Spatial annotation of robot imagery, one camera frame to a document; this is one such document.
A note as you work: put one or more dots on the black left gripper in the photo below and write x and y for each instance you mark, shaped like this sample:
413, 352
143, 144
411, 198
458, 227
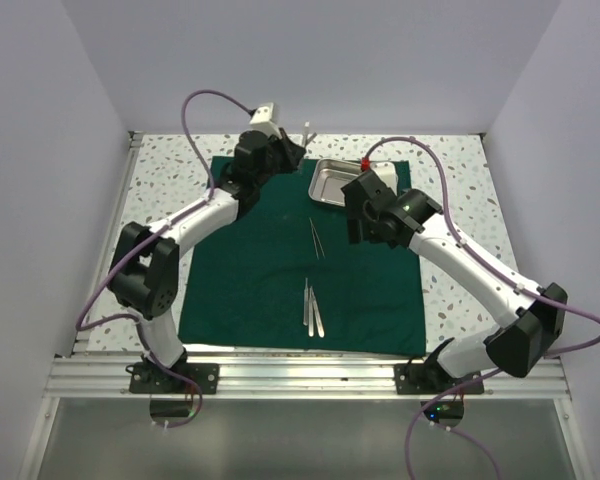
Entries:
292, 152

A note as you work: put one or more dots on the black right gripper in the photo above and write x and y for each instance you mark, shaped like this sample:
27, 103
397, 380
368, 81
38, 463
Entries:
354, 222

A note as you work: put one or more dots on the stainless steel instrument tray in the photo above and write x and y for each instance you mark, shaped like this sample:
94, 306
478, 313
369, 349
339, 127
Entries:
329, 177

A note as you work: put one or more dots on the thin pointed steel forceps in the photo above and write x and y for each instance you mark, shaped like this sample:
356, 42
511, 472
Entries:
318, 248

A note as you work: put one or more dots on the steel tweezers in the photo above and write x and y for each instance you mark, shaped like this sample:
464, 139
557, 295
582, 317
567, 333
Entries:
305, 300
317, 316
310, 312

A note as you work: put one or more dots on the dark green surgical cloth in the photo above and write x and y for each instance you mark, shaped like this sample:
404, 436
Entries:
246, 281

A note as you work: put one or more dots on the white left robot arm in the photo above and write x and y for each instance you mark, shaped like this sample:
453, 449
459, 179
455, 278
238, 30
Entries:
144, 275

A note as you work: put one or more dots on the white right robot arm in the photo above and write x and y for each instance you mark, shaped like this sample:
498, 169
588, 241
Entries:
527, 319

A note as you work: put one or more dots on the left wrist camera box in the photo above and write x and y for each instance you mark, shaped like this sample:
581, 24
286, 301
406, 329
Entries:
264, 119

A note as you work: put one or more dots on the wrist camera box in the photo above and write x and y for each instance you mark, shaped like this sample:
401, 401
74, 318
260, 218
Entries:
264, 119
385, 170

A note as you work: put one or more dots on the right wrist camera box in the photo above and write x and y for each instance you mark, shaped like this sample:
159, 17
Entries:
385, 170

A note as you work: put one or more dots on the aluminium left side rail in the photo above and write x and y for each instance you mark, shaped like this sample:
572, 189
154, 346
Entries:
98, 283

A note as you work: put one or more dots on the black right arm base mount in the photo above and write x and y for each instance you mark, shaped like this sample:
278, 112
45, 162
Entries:
425, 378

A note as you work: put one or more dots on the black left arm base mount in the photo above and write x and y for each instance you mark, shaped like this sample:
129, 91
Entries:
146, 377

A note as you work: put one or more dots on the aluminium table edge rail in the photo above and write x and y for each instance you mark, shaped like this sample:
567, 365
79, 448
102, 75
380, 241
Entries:
288, 375

